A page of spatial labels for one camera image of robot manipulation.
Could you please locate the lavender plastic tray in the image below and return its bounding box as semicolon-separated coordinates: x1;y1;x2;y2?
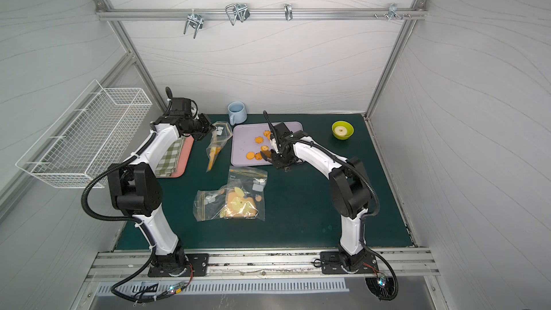
230;121;304;167

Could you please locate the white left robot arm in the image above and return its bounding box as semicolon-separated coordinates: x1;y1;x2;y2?
81;87;215;276

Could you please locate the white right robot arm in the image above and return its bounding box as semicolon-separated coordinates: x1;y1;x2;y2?
261;111;380;274

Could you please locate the clear zip bag underneath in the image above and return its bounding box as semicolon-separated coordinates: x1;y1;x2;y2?
227;166;268;205

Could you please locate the clear zip bag with duck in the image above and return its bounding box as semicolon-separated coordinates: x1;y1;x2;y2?
193;181;265;222

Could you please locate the pink tray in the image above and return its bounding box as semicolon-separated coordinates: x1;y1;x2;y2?
169;137;195;178

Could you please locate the light blue ceramic mug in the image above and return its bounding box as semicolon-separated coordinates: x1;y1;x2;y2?
228;101;248;126

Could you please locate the green checkered cloth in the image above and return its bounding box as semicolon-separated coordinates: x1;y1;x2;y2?
154;138;185;178

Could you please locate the green plastic bowl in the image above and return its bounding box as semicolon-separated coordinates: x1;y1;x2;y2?
331;121;354;141

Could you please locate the metal hook clamp left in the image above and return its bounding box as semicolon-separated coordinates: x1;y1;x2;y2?
183;11;204;39

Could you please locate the metal hook clamp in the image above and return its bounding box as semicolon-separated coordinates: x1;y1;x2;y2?
225;3;251;26
183;11;204;39
373;4;411;22

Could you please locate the metal hook clamp middle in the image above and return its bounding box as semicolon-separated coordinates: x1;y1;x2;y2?
225;3;251;26

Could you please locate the white vent strip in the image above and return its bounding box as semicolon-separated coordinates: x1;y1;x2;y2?
96;278;350;297

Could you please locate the metal hook small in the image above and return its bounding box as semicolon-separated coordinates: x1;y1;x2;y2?
284;4;294;22

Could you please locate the metal hook clamp right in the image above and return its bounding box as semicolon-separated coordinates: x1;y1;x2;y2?
373;4;411;22

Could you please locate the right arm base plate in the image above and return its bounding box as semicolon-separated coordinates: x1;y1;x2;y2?
312;251;379;275

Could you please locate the white wire basket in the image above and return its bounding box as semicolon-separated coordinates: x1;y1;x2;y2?
15;80;152;189

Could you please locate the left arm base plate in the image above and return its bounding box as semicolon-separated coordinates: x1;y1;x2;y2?
147;253;209;278

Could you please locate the aluminium top rail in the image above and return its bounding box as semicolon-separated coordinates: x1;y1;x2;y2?
96;7;428;22

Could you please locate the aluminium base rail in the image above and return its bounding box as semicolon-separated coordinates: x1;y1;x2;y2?
85;247;441;280

